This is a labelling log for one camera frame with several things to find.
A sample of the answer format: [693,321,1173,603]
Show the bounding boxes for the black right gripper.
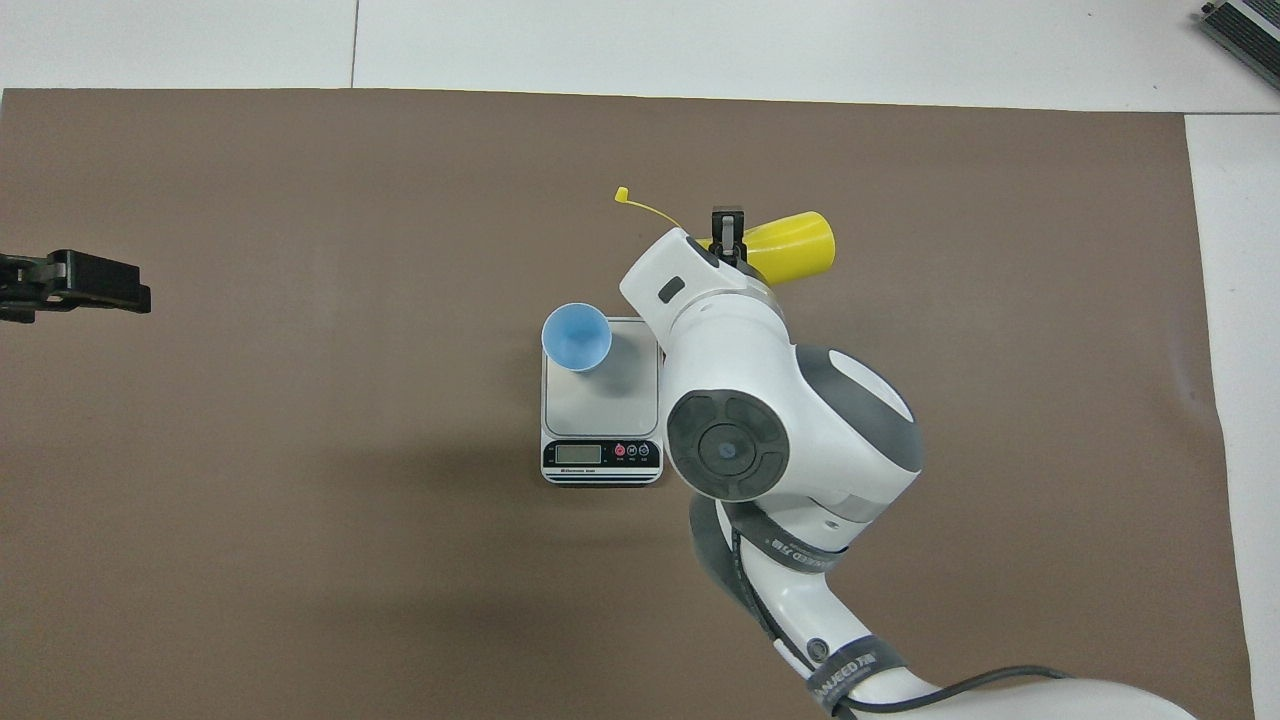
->
[711,208,769,285]

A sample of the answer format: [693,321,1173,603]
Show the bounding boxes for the brown paper table mat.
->
[0,88,1256,720]

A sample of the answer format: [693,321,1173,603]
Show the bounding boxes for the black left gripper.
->
[0,250,151,323]

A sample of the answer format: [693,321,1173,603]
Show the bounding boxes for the silver digital kitchen scale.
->
[541,316,665,487]

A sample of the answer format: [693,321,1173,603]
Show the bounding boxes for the grey ribbed metal profile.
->
[1198,0,1280,93]

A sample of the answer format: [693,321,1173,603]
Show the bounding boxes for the yellow squeeze bottle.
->
[615,187,837,287]

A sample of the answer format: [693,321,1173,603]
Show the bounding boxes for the light blue plastic cup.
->
[541,302,613,374]

